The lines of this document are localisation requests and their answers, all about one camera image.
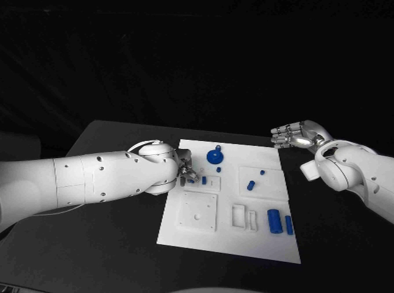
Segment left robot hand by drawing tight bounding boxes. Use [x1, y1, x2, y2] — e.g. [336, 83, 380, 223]
[174, 148, 198, 187]

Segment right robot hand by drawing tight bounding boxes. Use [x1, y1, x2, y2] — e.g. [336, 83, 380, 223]
[268, 120, 334, 154]

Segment white task board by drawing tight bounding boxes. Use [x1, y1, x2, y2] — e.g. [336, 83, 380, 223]
[155, 139, 302, 265]

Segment large blue gear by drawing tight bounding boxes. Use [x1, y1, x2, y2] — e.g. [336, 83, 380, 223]
[206, 145, 224, 165]

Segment thick blue cylinder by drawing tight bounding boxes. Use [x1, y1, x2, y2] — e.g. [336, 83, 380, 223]
[266, 208, 282, 235]

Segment white cable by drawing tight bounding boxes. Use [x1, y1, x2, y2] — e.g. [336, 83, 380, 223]
[30, 203, 86, 217]
[126, 139, 165, 153]

